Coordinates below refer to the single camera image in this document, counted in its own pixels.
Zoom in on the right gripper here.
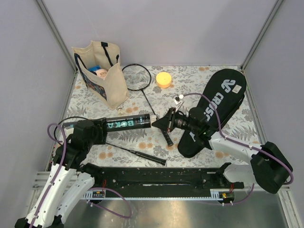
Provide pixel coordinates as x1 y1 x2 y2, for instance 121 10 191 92
152 107 198 133

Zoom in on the white feather shuttlecock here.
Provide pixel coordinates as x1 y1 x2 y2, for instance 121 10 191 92
150 115 157 122
117 107 125 116

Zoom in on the black shuttlecock tube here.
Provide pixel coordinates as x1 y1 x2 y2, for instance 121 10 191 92
62 114 151 132

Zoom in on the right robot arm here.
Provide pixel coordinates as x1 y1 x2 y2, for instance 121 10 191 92
152 107 294 194

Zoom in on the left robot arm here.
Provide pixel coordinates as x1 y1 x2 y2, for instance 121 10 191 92
15 118 107 228

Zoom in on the black badminton racket lower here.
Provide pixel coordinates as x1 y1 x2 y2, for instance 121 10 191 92
58 116 167 166

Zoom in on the black badminton racket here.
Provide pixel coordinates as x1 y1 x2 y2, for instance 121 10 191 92
58 116 167 166
122 63 175 146

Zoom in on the black badminton racket upper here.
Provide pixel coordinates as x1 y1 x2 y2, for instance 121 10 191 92
122 63 175 146

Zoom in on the floral table mat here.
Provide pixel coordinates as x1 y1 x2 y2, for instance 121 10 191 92
65 66 242 167

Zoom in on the beige canvas tote bag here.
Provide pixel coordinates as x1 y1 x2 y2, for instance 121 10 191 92
72 41 129 110

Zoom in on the yellow grip tape roll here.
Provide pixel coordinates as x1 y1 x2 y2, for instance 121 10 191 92
156 72 172 88

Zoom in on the blue pink item in bag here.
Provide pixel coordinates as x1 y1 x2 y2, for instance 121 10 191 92
88 65 108 79

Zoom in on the black racket cover bag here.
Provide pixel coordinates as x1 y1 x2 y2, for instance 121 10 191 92
177 68 247 159

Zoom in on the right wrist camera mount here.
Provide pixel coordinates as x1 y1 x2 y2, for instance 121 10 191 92
173 95 184 112

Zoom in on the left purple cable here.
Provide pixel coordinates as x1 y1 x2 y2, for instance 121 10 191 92
28 123 133 228

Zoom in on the purple cable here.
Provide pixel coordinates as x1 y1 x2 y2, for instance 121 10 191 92
28 123 133 228
182 92 295 207

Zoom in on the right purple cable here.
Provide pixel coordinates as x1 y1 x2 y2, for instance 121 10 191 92
182 92 295 207

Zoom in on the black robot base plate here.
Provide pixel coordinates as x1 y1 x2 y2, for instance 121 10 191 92
79 163 244 199

